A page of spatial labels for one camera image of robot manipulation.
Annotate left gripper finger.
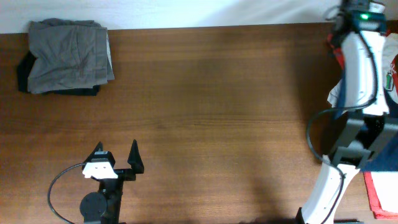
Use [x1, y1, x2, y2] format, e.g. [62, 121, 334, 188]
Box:
[83, 141, 104, 164]
[127, 139, 144, 174]

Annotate navy blue shorts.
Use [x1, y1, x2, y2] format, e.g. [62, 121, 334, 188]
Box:
[334, 43, 398, 172]

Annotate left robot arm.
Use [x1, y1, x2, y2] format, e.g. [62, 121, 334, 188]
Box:
[80, 140, 144, 224]

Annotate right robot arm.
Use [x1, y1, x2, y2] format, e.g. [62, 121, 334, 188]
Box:
[295, 0, 397, 224]

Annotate grey folded shorts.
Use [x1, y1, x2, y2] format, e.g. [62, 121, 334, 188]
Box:
[27, 18, 115, 94]

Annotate black folded garment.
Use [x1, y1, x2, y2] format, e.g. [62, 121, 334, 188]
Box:
[16, 51, 100, 96]

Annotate red garment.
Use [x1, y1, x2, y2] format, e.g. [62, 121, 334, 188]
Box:
[327, 34, 397, 220]

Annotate white t-shirt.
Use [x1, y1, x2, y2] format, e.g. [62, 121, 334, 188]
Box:
[326, 34, 398, 214]

